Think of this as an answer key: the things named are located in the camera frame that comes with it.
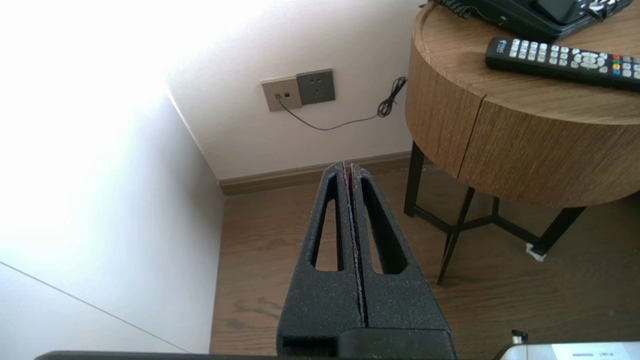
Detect beige wall phone socket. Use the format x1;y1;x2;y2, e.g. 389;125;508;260
261;76;304;113

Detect black and white telephone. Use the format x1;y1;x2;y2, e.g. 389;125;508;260
430;0;635;44

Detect thin black phone cable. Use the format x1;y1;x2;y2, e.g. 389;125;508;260
276;76;408;132

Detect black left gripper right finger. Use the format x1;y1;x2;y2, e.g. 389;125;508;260
350;164;451;332

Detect wooden table drawer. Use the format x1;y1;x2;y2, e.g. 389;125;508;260
457;95;640;208

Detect round wooden bedside table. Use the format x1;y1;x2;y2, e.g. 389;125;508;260
404;0;640;286

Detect black TV remote control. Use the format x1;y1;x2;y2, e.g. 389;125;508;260
485;36;640;93

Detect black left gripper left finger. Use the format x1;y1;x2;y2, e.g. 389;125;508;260
276;161;363;357

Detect wooden skirting board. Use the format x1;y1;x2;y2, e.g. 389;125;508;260
219;151;426;197

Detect black telephone handset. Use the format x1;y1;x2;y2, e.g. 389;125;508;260
530;0;583;26

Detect dark grey power socket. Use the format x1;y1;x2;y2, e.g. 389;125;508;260
296;68;336;106

